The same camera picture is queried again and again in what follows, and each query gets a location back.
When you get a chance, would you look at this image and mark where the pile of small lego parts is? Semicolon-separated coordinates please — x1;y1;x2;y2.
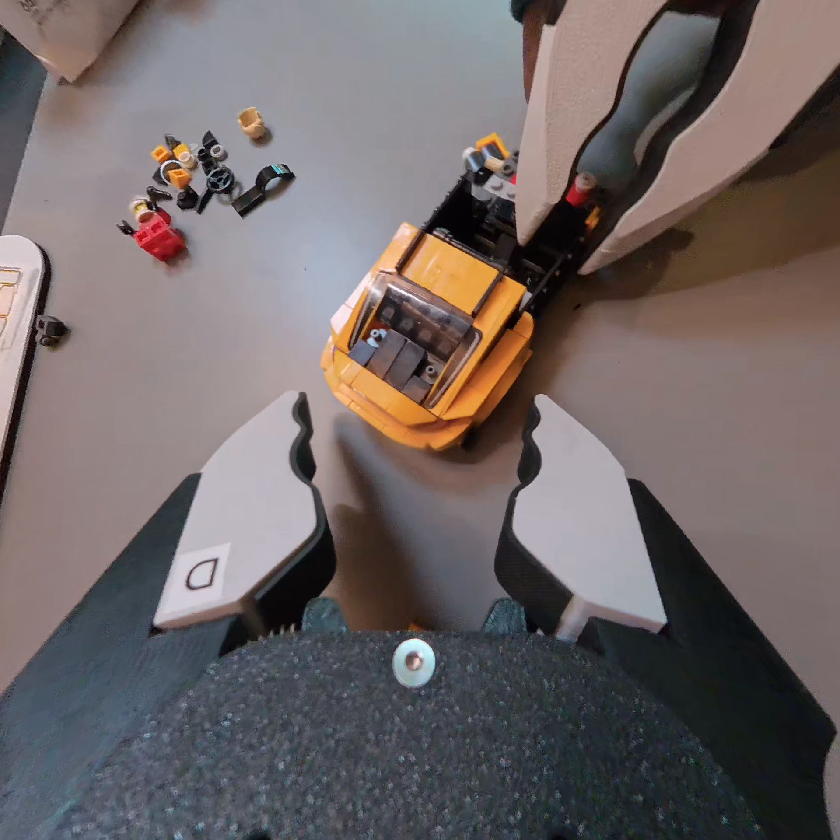
150;130;238;215

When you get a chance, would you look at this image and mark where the white paper bag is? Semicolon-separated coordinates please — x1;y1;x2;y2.
0;0;143;84

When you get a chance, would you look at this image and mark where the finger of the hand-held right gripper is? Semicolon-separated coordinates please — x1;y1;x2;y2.
516;0;670;247
577;0;840;277

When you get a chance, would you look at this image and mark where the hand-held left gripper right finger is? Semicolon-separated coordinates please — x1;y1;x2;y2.
493;394;668;642

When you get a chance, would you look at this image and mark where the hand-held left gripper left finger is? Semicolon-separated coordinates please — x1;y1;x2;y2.
152;392;338;634

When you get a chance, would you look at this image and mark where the black lego wrench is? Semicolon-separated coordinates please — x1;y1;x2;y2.
231;163;295;218

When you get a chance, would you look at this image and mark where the lego sticker sheet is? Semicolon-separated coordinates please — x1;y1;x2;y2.
0;262;25;353

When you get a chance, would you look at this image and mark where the person's right hand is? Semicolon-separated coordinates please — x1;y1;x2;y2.
521;10;546;105

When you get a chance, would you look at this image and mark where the yellow lego car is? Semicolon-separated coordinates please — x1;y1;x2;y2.
320;131;602;452

